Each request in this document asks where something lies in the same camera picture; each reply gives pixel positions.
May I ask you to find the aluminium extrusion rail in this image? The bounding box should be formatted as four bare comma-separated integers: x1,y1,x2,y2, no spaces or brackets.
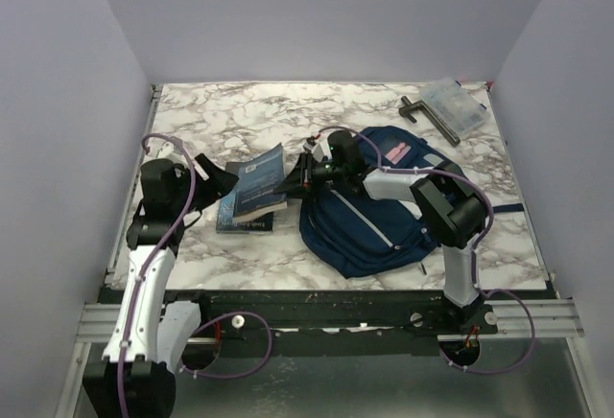
74,303,177,343

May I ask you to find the navy blue student backpack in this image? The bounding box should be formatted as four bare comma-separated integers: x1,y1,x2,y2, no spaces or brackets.
297,125,525,280

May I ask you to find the clear plastic organizer box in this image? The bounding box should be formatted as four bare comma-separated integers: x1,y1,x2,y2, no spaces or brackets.
419,78,488,138

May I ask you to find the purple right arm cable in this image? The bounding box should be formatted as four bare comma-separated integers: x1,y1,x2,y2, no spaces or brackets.
306,125,537,377

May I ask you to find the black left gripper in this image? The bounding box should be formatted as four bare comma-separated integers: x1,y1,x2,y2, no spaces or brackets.
174,152,240,213

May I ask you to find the dark metal T-handle tool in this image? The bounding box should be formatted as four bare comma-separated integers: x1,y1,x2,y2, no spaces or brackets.
398,95,461,146

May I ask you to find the Nineteen Eighty-Four blue book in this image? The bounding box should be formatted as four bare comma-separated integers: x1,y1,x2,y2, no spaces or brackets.
233,144,288,223

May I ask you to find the pink ruler in pocket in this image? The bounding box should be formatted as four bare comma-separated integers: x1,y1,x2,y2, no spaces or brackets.
385,142,412,164

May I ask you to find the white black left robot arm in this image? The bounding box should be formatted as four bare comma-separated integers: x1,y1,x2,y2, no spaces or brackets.
83,154,239,417

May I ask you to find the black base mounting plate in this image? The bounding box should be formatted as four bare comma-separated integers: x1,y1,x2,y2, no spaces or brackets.
163,290,498,359

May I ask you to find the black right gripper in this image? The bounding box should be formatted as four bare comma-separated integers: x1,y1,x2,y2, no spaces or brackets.
275,151,348,199

